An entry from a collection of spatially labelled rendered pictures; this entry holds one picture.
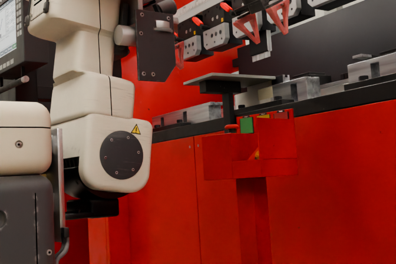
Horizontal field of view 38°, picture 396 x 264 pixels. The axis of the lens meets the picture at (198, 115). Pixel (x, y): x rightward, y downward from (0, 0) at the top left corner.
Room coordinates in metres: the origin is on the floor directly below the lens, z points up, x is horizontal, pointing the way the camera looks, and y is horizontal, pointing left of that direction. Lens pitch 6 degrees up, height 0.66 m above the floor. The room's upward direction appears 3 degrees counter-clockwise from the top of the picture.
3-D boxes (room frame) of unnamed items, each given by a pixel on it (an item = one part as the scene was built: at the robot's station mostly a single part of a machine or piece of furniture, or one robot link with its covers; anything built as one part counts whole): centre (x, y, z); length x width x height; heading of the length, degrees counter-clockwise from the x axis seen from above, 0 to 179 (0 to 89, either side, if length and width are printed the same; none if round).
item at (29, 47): (2.74, 0.86, 1.42); 0.45 x 0.12 x 0.36; 38
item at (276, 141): (1.56, -0.13, 0.75); 0.20 x 0.16 x 0.18; 46
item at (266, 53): (2.03, -0.24, 1.13); 0.10 x 0.02 x 0.10; 33
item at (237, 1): (2.05, -0.22, 1.26); 0.15 x 0.09 x 0.17; 33
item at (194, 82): (1.95, -0.11, 1.00); 0.26 x 0.18 x 0.01; 123
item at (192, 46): (2.38, -0.01, 1.26); 0.15 x 0.09 x 0.17; 33
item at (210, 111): (2.49, 0.06, 0.92); 0.50 x 0.06 x 0.10; 33
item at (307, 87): (1.98, -0.27, 0.92); 0.39 x 0.06 x 0.10; 33
